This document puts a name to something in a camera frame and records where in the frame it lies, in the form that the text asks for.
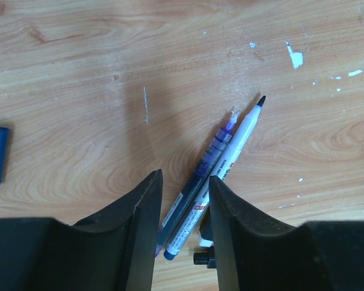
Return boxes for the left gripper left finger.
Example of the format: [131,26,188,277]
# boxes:
[0,170,163,290]

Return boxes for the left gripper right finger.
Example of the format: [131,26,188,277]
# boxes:
[209,176,364,290]

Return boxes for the white pen black tip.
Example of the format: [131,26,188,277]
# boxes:
[163,96,266,261]

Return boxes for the small black pen cap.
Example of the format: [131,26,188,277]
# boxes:
[193,247,217,269]

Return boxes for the dark purple pen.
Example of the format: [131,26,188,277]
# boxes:
[155,112,240,256]

